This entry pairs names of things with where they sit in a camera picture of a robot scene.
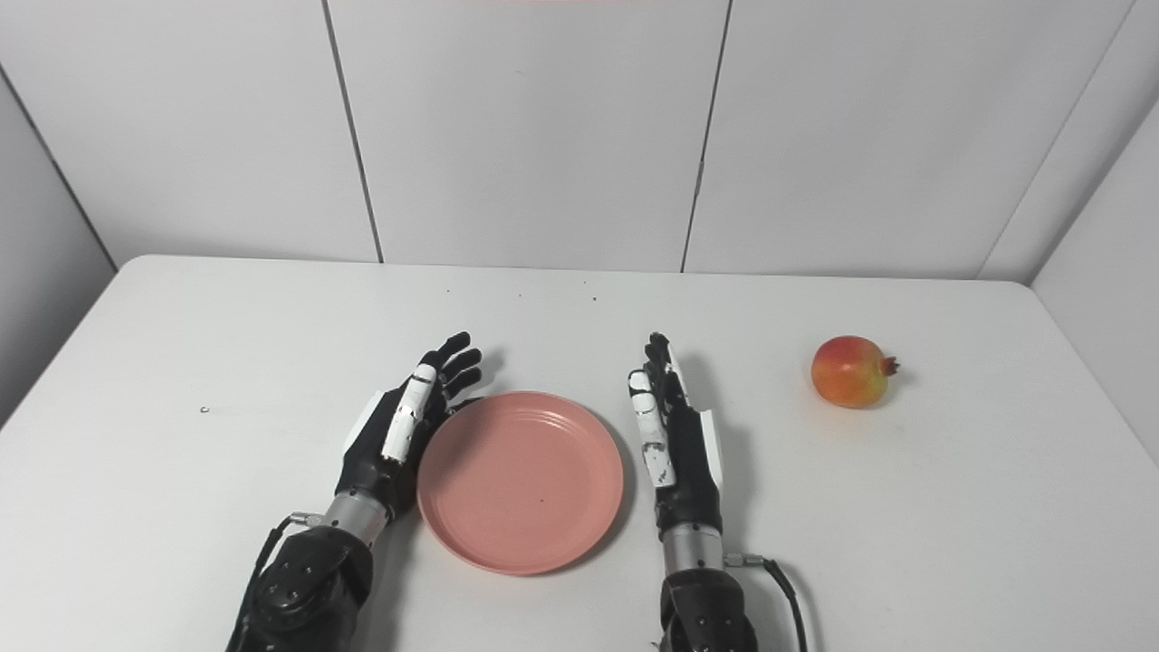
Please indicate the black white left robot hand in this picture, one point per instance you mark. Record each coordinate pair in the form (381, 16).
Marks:
(371, 462)

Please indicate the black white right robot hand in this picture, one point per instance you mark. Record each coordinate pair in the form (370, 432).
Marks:
(693, 471)

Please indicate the pink round plate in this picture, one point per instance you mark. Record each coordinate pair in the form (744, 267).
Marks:
(521, 484)

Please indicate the red yellow pomegranate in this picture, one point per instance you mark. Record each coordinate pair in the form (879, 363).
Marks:
(849, 371)

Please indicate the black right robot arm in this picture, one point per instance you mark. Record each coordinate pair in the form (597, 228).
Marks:
(706, 611)

